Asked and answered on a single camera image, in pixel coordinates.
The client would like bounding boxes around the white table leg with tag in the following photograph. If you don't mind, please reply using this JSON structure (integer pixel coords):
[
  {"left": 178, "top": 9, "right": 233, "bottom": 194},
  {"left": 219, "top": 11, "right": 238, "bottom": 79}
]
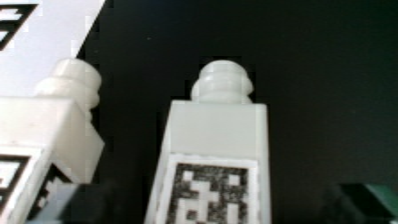
[{"left": 144, "top": 60, "right": 272, "bottom": 224}]

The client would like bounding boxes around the white sheet with tags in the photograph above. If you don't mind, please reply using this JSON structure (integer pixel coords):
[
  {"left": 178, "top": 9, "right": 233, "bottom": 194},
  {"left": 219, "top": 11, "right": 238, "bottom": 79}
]
[{"left": 0, "top": 0, "right": 107, "bottom": 96}]

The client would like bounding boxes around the white table leg near sheet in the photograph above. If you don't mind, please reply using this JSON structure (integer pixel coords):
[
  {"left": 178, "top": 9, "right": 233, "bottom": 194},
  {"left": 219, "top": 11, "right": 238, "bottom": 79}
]
[{"left": 0, "top": 59, "right": 105, "bottom": 224}]

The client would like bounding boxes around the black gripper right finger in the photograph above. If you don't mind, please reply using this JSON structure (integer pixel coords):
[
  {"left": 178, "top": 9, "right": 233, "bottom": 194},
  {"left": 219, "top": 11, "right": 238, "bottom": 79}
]
[{"left": 322, "top": 183, "right": 398, "bottom": 224}]

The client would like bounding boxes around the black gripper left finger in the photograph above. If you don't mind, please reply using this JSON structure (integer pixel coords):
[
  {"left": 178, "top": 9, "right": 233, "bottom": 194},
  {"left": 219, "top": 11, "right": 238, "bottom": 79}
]
[{"left": 25, "top": 182, "right": 112, "bottom": 224}]

